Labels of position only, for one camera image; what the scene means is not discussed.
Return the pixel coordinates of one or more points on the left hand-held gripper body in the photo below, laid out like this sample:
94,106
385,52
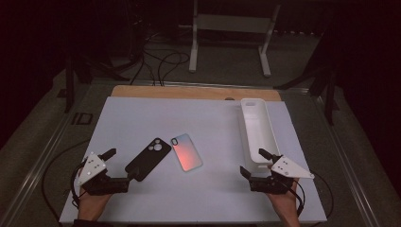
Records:
94,170

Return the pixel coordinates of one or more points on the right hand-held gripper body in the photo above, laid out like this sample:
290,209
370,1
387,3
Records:
288,168

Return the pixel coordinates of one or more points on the black phone case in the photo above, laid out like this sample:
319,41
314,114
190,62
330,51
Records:
148,159

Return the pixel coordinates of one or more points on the white plastic bin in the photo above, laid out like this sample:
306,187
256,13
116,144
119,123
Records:
258,132

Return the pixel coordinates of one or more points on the gradient translucent phone case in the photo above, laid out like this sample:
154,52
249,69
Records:
186,154

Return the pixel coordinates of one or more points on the person's left hand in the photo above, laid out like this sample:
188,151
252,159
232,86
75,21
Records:
91,205

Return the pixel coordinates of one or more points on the person's right hand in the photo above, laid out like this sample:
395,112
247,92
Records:
287,208

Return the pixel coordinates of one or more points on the white board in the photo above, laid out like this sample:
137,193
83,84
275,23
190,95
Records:
195,119

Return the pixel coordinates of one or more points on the black stand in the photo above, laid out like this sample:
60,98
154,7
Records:
70,88
329,101

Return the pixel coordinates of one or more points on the white metal stand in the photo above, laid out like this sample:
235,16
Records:
233,23

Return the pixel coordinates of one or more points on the metal floor rail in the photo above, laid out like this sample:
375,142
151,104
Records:
350,176
34,164

